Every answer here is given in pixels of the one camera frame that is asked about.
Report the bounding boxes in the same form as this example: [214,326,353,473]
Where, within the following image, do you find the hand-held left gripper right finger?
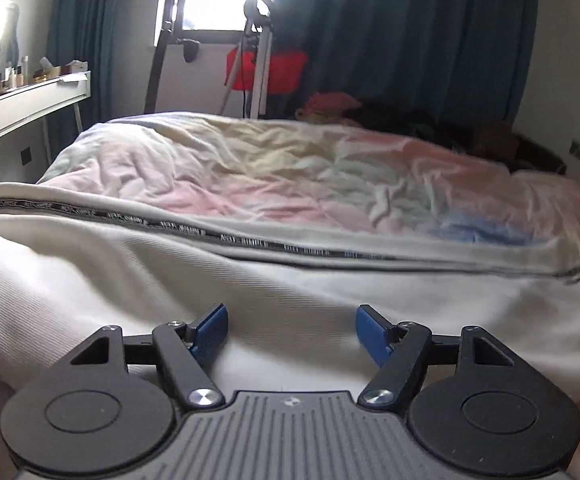
[356,304,515,408]

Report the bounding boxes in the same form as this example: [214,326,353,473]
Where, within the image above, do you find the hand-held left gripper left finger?
[70,304,229,409]

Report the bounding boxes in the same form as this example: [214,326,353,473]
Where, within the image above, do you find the cream pants with black stripe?
[0,182,580,411]

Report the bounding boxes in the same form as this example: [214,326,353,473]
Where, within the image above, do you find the pile of dark clothes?
[340,100,476,153]

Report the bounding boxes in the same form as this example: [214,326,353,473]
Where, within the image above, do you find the pastel pink duvet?
[0,112,580,480]

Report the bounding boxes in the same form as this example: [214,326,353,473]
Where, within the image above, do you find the brown bag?
[465,122,521,161]

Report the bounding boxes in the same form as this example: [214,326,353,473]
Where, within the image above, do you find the pink cloth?
[297,91,363,122]

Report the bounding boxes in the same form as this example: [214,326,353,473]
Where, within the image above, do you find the dark brown cushion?
[505,132,568,176]

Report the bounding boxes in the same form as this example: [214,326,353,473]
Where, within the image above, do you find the black upright stand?
[142,20,201,114]

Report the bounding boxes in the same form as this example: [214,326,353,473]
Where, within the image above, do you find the garment steamer stand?
[217,0,275,120]

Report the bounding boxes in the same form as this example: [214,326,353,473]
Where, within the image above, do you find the red garment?
[226,45,307,95]

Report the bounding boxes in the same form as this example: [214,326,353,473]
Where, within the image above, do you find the white dressing table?
[0,71,92,161]

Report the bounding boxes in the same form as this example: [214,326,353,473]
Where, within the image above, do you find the wooden tissue box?
[32,57,61,84]

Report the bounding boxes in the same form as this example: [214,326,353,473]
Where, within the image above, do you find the wide blue curtain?
[265,0,541,128]

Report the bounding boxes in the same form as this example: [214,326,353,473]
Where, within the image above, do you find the narrow blue curtain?
[52,0,173,143]

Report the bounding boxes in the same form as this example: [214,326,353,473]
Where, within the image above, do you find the row of cosmetic bottles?
[0,55,33,95]

